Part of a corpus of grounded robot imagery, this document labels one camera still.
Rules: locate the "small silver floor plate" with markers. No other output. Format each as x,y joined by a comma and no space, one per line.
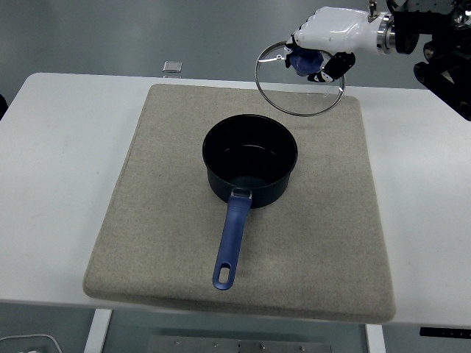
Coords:
172,66

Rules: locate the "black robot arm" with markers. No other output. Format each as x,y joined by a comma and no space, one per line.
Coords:
441,66

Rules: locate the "white rounded object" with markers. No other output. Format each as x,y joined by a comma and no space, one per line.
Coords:
51,340

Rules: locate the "beige fabric mat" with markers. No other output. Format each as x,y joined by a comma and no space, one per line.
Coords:
147,220

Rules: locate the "white table leg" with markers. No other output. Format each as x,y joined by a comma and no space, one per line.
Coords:
97,331
375,342

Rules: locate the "glass lid with blue knob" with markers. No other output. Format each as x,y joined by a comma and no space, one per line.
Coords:
305,63

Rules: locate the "dark unidentified object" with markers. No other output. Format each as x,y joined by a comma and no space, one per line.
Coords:
3,106

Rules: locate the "black box under table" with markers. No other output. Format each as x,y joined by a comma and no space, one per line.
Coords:
441,332

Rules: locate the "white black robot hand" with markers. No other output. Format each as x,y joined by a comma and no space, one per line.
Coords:
338,29

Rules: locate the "grey metal plate with screws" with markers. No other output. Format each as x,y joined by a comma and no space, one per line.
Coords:
184,345

